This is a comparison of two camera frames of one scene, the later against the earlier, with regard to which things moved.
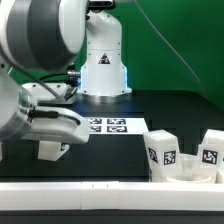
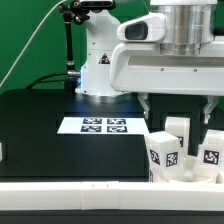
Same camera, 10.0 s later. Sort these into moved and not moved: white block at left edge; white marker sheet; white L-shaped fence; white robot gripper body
Moved: white robot gripper body
Not moved: white marker sheet; white block at left edge; white L-shaped fence
